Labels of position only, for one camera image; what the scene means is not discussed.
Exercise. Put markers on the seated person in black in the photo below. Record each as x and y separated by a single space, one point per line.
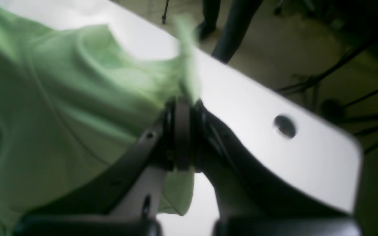
235 29

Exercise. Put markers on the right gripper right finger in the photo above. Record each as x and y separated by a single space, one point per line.
252 200

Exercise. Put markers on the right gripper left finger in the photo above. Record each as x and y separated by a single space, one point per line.
123 200

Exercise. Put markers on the sage green T-shirt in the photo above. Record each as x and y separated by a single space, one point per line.
72 102

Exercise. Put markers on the black table grommet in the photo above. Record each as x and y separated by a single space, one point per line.
285 126

